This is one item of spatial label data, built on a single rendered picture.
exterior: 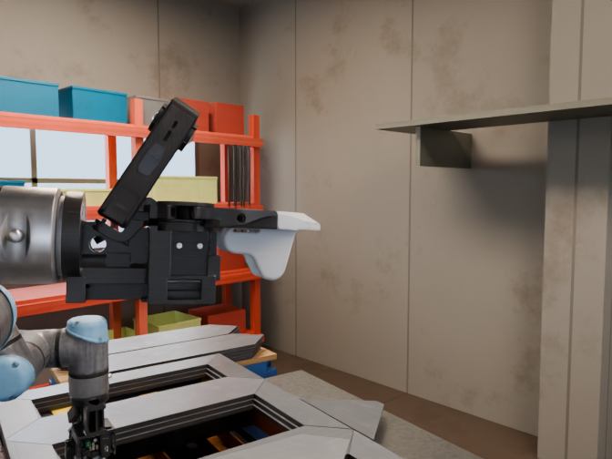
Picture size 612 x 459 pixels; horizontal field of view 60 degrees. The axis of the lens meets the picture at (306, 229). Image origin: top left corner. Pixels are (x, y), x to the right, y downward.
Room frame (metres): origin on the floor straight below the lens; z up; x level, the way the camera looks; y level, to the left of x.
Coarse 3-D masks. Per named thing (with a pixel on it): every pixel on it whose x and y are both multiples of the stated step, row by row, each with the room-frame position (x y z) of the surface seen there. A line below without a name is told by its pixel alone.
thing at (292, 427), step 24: (120, 384) 1.66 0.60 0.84; (144, 384) 1.70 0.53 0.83; (168, 384) 1.74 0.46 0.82; (48, 408) 1.53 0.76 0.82; (216, 408) 1.49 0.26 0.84; (240, 408) 1.52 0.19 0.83; (264, 408) 1.50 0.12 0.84; (0, 432) 1.37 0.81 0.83; (120, 432) 1.33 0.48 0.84; (144, 432) 1.36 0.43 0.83; (288, 432) 1.31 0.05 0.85; (312, 432) 1.31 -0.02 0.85; (336, 432) 1.31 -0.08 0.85; (216, 456) 1.18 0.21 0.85
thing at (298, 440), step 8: (280, 440) 1.26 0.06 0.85; (288, 440) 1.26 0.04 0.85; (296, 440) 1.26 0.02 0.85; (304, 440) 1.26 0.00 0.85; (280, 448) 1.22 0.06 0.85; (288, 448) 1.22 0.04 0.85; (296, 448) 1.22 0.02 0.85; (304, 448) 1.22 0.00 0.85; (312, 448) 1.22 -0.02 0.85; (296, 456) 1.18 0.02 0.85; (304, 456) 1.18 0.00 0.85; (312, 456) 1.18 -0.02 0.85; (320, 456) 1.18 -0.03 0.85; (328, 456) 1.18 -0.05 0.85
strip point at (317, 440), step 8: (312, 440) 1.26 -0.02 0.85; (320, 440) 1.26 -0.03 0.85; (328, 440) 1.26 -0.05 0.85; (336, 440) 1.26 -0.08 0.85; (344, 440) 1.26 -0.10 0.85; (320, 448) 1.22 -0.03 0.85; (328, 448) 1.22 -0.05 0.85; (336, 448) 1.22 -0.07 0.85; (344, 448) 1.22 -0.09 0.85; (336, 456) 1.18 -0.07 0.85; (344, 456) 1.18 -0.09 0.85
